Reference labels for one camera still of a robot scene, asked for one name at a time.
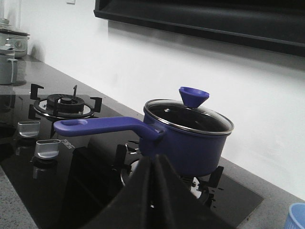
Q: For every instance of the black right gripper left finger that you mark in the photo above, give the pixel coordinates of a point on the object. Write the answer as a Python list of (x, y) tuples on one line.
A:
[(129, 209)]

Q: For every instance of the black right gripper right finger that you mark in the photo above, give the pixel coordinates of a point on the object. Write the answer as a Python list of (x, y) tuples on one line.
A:
[(175, 207)]

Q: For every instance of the blue saucepan with handle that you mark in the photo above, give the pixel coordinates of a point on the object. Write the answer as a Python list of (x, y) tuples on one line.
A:
[(190, 154)]

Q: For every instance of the glass lid with blue knob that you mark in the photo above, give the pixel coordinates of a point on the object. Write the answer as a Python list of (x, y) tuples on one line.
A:
[(189, 114)]

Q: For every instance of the light blue ribbed cup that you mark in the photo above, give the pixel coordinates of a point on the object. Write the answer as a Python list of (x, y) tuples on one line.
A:
[(296, 217)]

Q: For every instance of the black right burner with grate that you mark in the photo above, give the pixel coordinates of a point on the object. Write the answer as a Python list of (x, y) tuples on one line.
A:
[(127, 159)]

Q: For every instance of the black burner with grate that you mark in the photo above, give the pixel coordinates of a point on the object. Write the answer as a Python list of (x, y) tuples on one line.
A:
[(63, 106), (127, 159)]

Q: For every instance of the black glass gas cooktop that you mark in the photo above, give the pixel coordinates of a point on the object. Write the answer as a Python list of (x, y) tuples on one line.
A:
[(67, 192)]

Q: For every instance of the silver stove knob front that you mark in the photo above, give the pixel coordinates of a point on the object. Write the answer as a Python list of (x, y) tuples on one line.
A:
[(47, 149)]

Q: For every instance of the silver stove knob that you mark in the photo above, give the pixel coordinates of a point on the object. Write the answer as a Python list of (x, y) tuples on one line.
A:
[(28, 129), (47, 149)]

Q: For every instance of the black left burner with grate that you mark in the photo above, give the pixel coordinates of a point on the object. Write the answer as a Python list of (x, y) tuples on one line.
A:
[(63, 106)]

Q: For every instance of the silver stove knob rear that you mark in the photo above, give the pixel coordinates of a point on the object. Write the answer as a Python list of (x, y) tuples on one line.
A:
[(28, 129)]

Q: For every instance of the white kettle jug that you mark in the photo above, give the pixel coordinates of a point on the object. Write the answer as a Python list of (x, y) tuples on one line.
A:
[(8, 64)]

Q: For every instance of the grey kitchen appliance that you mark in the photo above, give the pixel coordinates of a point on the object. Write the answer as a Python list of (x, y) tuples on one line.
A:
[(16, 38)]

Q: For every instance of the black range hood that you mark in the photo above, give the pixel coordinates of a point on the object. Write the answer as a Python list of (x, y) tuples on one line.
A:
[(273, 25)]

